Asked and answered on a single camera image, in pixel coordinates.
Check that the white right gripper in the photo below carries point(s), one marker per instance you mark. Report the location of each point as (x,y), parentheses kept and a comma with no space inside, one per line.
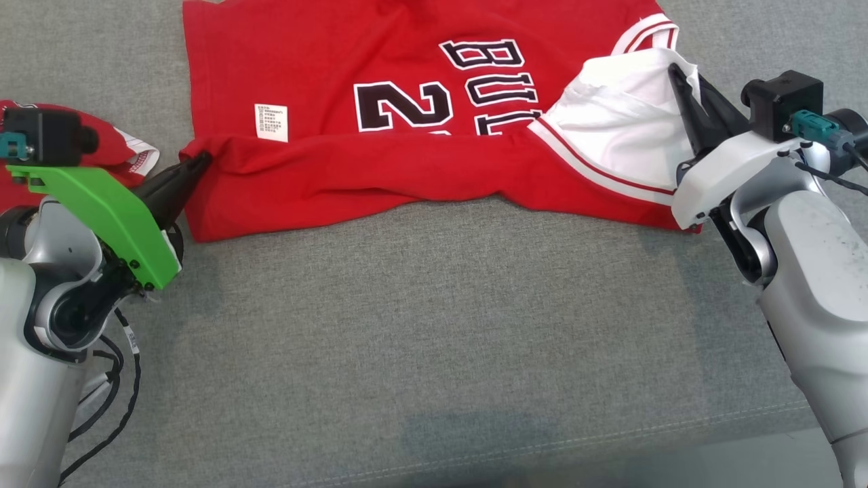
(725,173)

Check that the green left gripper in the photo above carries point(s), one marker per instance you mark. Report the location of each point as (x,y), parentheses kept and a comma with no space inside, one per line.
(102,207)

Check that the red basketball jersey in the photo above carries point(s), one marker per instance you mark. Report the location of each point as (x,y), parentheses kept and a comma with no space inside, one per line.
(305,176)

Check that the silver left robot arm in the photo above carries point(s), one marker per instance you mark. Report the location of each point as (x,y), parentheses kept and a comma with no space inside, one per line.
(27,393)

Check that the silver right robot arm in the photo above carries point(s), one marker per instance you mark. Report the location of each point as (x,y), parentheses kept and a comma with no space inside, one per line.
(814,291)

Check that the red shorts white trim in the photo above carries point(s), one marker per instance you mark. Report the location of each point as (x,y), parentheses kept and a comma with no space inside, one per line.
(125,152)

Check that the grey fabric sofa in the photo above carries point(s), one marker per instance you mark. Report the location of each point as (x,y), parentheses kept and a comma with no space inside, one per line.
(441,325)

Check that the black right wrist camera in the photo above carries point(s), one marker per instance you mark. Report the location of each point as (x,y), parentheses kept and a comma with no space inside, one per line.
(780,102)

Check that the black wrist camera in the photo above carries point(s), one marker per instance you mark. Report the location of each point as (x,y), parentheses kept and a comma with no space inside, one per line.
(780,102)
(57,135)

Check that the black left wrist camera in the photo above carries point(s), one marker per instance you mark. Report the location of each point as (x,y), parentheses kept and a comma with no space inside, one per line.
(57,135)

